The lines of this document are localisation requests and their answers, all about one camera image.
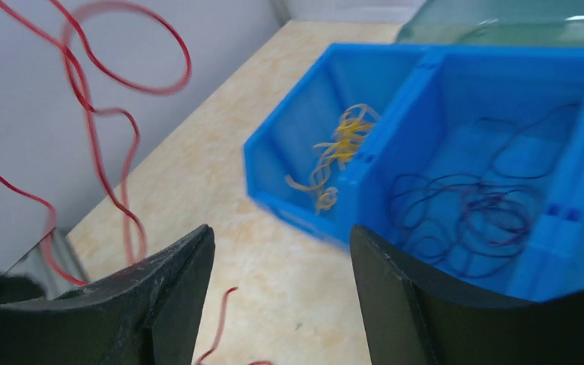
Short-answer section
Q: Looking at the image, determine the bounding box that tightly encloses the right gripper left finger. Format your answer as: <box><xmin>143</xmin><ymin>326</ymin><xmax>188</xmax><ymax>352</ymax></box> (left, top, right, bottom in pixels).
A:
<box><xmin>0</xmin><ymin>225</ymin><xmax>215</xmax><ymax>364</ymax></box>

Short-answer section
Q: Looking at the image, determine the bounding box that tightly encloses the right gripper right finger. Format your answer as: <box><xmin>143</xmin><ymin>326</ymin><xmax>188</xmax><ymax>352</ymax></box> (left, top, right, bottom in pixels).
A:
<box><xmin>350</xmin><ymin>225</ymin><xmax>584</xmax><ymax>364</ymax></box>

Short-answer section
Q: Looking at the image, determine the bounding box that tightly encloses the red cable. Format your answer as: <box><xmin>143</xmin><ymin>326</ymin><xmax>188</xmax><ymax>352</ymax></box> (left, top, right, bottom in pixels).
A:
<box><xmin>0</xmin><ymin>0</ymin><xmax>193</xmax><ymax>288</ymax></box>
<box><xmin>193</xmin><ymin>286</ymin><xmax>275</xmax><ymax>365</ymax></box>

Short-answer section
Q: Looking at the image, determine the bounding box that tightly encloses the dark navy cable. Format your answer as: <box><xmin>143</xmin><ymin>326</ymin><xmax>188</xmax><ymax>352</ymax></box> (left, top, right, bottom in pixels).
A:
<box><xmin>387</xmin><ymin>103</ymin><xmax>582</xmax><ymax>281</ymax></box>

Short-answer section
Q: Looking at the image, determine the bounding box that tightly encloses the white cable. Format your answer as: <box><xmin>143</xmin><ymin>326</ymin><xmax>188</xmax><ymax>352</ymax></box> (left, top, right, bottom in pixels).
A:
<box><xmin>284</xmin><ymin>146</ymin><xmax>358</xmax><ymax>215</ymax></box>

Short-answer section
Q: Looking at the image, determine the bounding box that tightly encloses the blue three-compartment plastic bin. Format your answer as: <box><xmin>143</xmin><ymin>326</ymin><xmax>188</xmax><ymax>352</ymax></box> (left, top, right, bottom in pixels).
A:
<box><xmin>244</xmin><ymin>43</ymin><xmax>584</xmax><ymax>301</ymax></box>

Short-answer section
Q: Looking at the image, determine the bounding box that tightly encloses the teal transparent plastic tub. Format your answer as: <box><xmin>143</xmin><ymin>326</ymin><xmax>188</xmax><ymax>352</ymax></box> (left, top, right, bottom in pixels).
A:
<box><xmin>395</xmin><ymin>0</ymin><xmax>584</xmax><ymax>47</ymax></box>

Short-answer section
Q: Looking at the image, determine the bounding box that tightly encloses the left aluminium frame post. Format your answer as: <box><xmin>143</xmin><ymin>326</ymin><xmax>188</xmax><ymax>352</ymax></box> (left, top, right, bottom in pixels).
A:
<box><xmin>269</xmin><ymin>0</ymin><xmax>292</xmax><ymax>26</ymax></box>

